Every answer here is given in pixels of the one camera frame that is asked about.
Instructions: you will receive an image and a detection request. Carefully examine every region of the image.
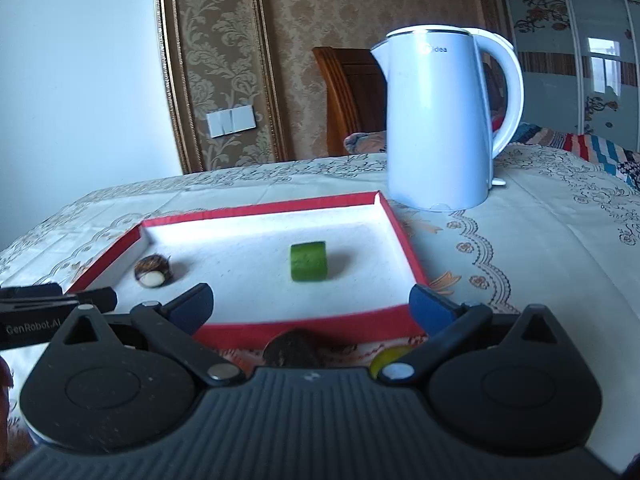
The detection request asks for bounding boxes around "red shallow box tray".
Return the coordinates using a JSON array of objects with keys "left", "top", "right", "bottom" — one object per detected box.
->
[{"left": 70, "top": 192, "right": 426, "bottom": 349}]

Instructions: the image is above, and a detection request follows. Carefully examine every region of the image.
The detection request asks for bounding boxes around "floral pillow behind table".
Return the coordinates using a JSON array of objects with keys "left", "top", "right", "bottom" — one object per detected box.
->
[{"left": 344, "top": 130, "right": 386, "bottom": 155}]

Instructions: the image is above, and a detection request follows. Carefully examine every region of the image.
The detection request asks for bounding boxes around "white wall switch panel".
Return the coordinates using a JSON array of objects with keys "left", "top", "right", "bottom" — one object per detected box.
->
[{"left": 206, "top": 105, "right": 256, "bottom": 138}]

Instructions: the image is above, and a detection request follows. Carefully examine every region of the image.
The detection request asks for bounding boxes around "embroidered white tablecloth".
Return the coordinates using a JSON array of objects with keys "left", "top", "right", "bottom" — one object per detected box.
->
[{"left": 1, "top": 144, "right": 639, "bottom": 470}]

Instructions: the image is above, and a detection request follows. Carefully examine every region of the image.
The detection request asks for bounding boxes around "white electric kettle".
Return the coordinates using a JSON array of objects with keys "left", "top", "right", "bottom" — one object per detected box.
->
[{"left": 371, "top": 25, "right": 524, "bottom": 211}]

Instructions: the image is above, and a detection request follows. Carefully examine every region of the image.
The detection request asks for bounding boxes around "brown wooden headboard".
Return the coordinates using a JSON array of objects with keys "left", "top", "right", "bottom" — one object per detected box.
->
[{"left": 312, "top": 47, "right": 386, "bottom": 156}]

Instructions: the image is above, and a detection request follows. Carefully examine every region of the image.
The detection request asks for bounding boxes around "mirrored floral wardrobe door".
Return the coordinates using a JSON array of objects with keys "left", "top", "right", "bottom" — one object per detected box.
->
[{"left": 504, "top": 0, "right": 639, "bottom": 151}]

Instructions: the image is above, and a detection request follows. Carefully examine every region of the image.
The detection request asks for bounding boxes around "green tomato right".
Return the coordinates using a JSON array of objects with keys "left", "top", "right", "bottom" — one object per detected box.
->
[{"left": 369, "top": 344, "right": 412, "bottom": 379}]

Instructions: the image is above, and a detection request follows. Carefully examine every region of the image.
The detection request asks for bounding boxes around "striped colourful bedding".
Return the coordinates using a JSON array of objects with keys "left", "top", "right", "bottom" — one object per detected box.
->
[{"left": 511, "top": 122, "right": 640, "bottom": 190}]

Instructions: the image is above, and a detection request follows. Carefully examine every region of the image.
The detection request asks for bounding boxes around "green cucumber chunk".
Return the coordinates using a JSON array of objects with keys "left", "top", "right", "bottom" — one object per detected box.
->
[{"left": 290, "top": 240, "right": 329, "bottom": 282}]

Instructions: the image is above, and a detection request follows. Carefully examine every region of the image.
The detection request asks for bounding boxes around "person's hand at left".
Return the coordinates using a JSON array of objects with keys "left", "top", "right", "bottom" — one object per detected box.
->
[{"left": 0, "top": 358, "right": 13, "bottom": 431}]

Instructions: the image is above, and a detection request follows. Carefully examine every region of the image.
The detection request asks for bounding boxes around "dark sugarcane cylinder piece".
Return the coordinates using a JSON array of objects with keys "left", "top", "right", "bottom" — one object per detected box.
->
[{"left": 262, "top": 330, "right": 326, "bottom": 368}]

